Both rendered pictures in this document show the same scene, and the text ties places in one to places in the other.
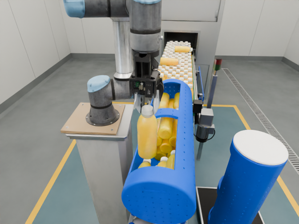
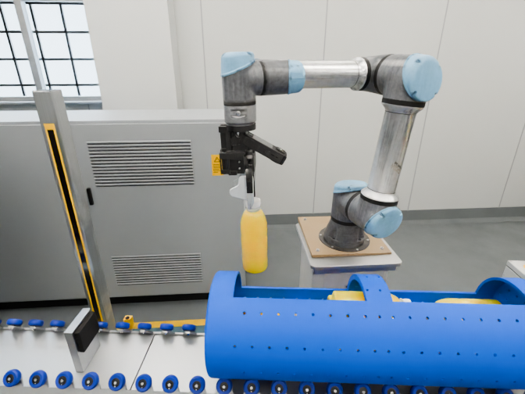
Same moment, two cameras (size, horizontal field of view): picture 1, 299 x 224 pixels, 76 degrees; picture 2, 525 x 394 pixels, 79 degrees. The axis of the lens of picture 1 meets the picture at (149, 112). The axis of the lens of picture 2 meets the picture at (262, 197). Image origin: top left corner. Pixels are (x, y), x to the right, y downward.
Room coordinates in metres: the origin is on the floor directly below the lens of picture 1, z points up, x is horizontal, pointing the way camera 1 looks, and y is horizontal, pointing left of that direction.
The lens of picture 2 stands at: (0.45, -0.75, 1.78)
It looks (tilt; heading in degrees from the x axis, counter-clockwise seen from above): 23 degrees down; 83
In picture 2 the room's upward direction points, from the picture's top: straight up
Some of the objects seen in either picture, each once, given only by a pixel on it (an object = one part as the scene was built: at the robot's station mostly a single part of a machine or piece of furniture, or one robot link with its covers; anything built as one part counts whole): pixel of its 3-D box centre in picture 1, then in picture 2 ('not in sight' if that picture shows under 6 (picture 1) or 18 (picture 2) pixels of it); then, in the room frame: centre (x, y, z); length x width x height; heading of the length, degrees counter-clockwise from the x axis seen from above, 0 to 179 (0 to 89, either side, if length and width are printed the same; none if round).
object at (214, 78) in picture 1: (205, 123); not in sight; (1.65, -0.60, 0.55); 0.04 x 0.04 x 1.10; 80
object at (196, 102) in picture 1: (196, 106); not in sight; (1.34, -0.39, 0.95); 0.10 x 0.07 x 0.10; 80
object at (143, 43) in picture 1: (146, 41); (240, 115); (0.50, 0.01, 1.67); 0.08 x 0.08 x 0.05
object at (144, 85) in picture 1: (145, 72); (238, 148); (0.49, 0.01, 1.59); 0.09 x 0.08 x 0.12; 170
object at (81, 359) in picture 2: not in sight; (86, 339); (0.01, 0.04, 1.00); 0.10 x 0.04 x 0.15; 80
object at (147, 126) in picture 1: (147, 134); (254, 237); (0.53, 0.01, 1.34); 0.07 x 0.07 x 0.19
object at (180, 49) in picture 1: (182, 49); not in sight; (2.35, -0.40, 1.14); 0.19 x 0.07 x 0.07; 80
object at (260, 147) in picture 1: (259, 146); not in sight; (0.79, -0.62, 1.03); 0.28 x 0.28 x 0.01
